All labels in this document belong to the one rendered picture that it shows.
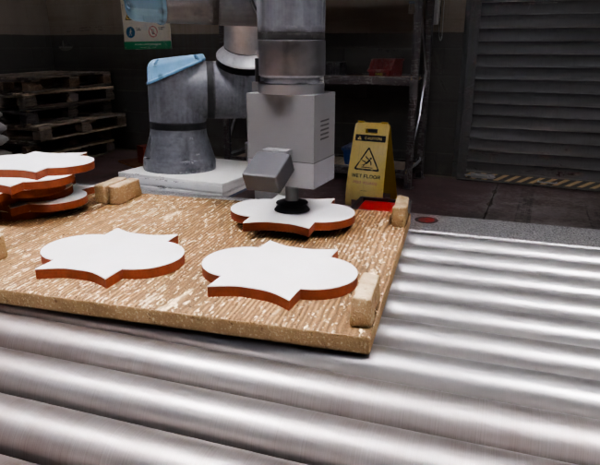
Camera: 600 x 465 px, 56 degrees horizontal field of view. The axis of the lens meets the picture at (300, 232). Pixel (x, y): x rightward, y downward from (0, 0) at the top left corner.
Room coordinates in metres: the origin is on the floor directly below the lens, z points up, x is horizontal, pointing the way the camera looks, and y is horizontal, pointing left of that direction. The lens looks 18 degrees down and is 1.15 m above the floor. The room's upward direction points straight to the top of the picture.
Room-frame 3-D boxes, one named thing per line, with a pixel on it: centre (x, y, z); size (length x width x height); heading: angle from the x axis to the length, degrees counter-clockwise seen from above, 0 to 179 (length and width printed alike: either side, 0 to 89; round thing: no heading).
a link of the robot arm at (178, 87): (1.20, 0.25, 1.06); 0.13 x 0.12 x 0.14; 101
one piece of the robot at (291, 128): (0.65, 0.02, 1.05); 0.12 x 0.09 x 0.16; 155
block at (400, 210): (0.68, -0.13, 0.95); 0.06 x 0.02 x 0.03; 164
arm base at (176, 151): (1.20, 0.26, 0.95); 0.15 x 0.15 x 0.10
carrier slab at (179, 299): (0.61, 0.10, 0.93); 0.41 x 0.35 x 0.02; 74
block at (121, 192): (0.79, 0.25, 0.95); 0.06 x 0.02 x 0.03; 164
